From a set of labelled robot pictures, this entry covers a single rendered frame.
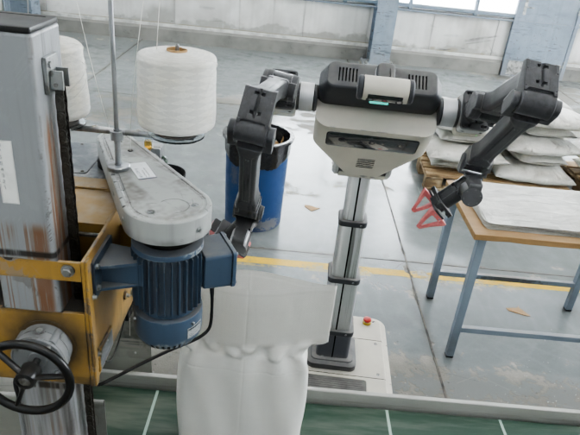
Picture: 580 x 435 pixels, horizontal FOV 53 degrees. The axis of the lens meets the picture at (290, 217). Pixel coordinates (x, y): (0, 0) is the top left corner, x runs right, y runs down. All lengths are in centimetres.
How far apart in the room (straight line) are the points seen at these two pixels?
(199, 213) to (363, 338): 171
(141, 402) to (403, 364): 141
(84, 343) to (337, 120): 102
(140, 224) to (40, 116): 26
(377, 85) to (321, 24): 783
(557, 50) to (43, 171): 959
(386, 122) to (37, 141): 112
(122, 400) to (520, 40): 877
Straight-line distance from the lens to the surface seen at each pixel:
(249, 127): 133
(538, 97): 139
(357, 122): 185
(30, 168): 110
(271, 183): 383
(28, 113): 107
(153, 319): 128
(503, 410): 240
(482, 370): 319
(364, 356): 265
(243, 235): 166
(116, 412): 219
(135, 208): 117
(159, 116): 120
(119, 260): 123
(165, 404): 220
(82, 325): 125
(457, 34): 981
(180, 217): 114
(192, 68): 117
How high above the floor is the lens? 195
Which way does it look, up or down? 28 degrees down
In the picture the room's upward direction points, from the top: 6 degrees clockwise
